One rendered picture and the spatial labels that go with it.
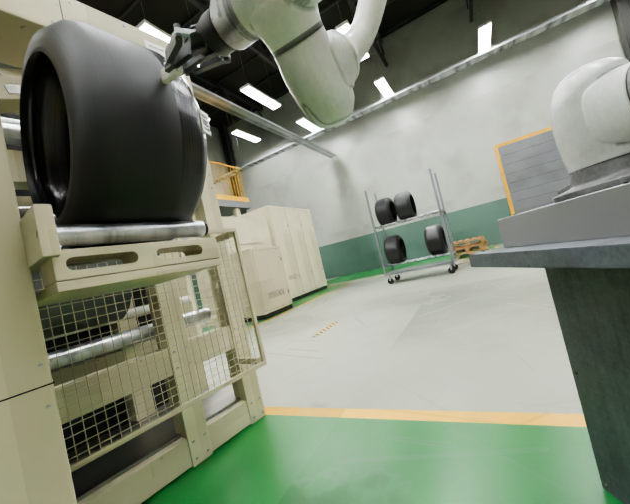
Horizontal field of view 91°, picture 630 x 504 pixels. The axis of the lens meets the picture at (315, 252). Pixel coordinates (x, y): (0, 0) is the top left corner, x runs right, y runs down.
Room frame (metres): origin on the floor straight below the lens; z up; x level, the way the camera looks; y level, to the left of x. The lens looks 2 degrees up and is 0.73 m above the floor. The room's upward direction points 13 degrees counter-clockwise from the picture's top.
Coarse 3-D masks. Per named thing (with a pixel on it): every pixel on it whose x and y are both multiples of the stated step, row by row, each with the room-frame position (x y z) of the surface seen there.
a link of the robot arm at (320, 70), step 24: (360, 0) 0.58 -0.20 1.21; (384, 0) 0.58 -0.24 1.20; (360, 24) 0.58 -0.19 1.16; (312, 48) 0.50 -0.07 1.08; (336, 48) 0.52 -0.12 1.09; (360, 48) 0.58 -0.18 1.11; (288, 72) 0.53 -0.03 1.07; (312, 72) 0.52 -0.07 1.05; (336, 72) 0.54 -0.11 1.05; (312, 96) 0.55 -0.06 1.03; (336, 96) 0.55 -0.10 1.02; (312, 120) 0.61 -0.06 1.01; (336, 120) 0.59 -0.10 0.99
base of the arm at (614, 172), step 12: (624, 156) 0.63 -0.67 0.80; (588, 168) 0.68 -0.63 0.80; (600, 168) 0.66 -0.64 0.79; (612, 168) 0.65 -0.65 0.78; (624, 168) 0.63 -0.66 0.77; (576, 180) 0.71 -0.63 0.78; (588, 180) 0.68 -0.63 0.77; (600, 180) 0.66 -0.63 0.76; (612, 180) 0.64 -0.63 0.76; (624, 180) 0.61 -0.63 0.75; (564, 192) 0.74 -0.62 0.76; (576, 192) 0.71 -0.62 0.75; (588, 192) 0.69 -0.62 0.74
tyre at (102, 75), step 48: (48, 48) 0.63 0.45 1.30; (96, 48) 0.61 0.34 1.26; (144, 48) 0.74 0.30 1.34; (48, 96) 0.87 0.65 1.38; (96, 96) 0.59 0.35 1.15; (144, 96) 0.65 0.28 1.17; (192, 96) 0.76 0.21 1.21; (48, 144) 0.93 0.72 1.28; (96, 144) 0.60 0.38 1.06; (144, 144) 0.65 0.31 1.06; (192, 144) 0.74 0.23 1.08; (48, 192) 0.92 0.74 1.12; (96, 192) 0.64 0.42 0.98; (144, 192) 0.69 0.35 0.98; (192, 192) 0.79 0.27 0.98
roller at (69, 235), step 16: (80, 224) 0.63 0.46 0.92; (96, 224) 0.65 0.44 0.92; (112, 224) 0.67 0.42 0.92; (128, 224) 0.70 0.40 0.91; (144, 224) 0.73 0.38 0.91; (160, 224) 0.75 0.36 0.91; (176, 224) 0.79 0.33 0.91; (192, 224) 0.82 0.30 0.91; (64, 240) 0.60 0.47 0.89; (80, 240) 0.62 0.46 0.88; (96, 240) 0.64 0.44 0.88; (112, 240) 0.67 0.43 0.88; (128, 240) 0.70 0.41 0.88; (144, 240) 0.73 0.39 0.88
